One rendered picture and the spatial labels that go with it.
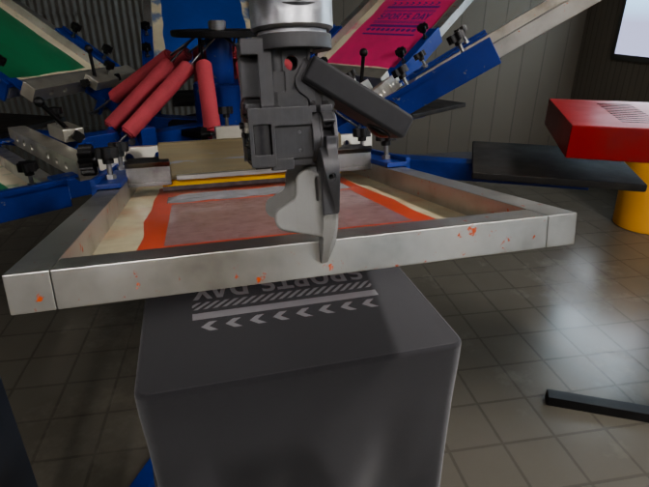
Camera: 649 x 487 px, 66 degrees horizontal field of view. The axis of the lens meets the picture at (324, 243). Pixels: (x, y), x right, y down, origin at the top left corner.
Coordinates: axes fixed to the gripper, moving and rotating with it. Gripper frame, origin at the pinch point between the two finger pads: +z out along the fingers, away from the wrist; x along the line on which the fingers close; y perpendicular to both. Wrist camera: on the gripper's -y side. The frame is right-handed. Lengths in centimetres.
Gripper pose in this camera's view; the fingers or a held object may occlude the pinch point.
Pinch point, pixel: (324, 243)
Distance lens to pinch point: 51.7
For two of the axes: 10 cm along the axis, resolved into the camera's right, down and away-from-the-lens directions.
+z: 0.5, 9.6, 2.7
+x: 2.5, 2.5, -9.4
